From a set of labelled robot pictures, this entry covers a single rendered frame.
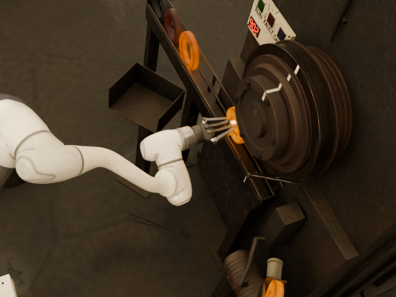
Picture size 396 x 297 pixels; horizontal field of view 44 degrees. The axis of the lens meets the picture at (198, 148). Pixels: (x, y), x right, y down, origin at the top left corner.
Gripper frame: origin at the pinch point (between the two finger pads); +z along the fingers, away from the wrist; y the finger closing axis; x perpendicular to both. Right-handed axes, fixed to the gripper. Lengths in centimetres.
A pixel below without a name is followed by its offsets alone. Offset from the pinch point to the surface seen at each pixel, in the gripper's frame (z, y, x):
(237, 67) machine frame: 9.0, -21.8, 7.2
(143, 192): -32, -20, -77
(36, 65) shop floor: -64, -125, -76
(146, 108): -27.8, -31.5, -18.2
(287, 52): 0, 14, 55
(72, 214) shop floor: -71, -20, -76
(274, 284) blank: -16, 65, -2
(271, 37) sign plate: 12.2, -10.2, 34.7
